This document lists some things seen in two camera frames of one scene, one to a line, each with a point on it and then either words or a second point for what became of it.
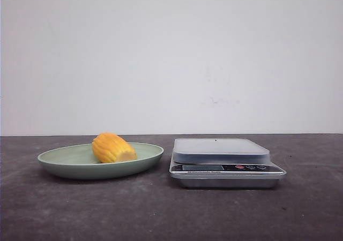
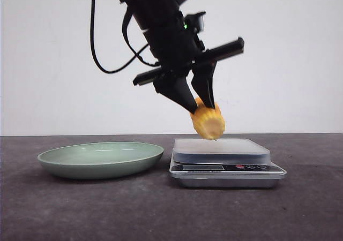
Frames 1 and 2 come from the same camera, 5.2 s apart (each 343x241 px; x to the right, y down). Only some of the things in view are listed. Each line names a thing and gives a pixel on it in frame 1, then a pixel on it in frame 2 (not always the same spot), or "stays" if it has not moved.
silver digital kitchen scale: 223,164 stays
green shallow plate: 108,156 stays
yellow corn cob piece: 108,147 → 209,122
